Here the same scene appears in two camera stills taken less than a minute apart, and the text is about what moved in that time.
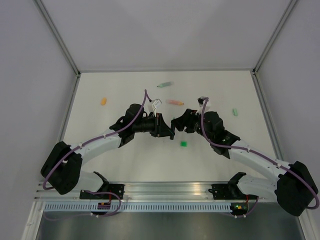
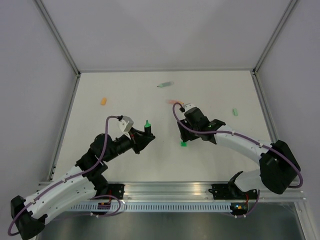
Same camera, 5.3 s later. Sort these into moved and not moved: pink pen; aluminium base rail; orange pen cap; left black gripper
Moved: left black gripper
Not moved: aluminium base rail; orange pen cap; pink pen
